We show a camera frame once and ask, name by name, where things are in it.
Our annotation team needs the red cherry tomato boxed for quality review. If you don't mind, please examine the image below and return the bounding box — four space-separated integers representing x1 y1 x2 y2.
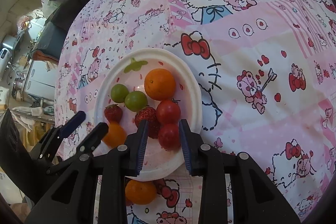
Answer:
156 100 181 124
158 124 181 151

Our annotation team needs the small orange tangerine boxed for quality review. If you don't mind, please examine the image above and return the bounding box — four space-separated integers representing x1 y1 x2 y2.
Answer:
125 180 157 206

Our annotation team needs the large orange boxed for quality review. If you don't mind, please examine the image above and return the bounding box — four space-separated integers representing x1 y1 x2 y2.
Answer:
144 68 176 101

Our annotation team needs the small orange on plate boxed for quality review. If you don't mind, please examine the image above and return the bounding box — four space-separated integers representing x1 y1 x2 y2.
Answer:
102 122 127 148

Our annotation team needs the strawberry right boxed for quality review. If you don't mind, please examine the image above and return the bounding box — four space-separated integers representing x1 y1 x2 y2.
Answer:
134 106 161 139

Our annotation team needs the strawberry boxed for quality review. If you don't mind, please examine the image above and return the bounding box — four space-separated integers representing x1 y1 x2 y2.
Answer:
104 104 123 123
134 106 161 139

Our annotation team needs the strawberry left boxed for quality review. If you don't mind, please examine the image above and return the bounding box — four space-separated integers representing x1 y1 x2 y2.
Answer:
104 104 123 123

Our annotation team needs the green grape right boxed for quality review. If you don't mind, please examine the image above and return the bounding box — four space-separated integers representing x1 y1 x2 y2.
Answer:
124 90 148 112

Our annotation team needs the green grape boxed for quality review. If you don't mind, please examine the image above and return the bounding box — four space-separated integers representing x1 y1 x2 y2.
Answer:
110 84 129 103
124 90 148 112

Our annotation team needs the green grape left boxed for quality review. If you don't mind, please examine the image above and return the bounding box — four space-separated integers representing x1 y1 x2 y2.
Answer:
110 84 129 103

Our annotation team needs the white pink paper plate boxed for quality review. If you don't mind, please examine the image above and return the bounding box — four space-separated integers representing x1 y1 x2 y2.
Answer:
93 48 203 181

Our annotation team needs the dark teal chair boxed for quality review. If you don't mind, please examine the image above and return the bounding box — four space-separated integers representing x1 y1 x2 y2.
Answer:
30 22 67 64

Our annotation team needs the pink Hello Kitty bedsheet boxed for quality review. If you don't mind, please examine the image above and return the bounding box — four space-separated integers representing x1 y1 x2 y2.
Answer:
55 0 335 221

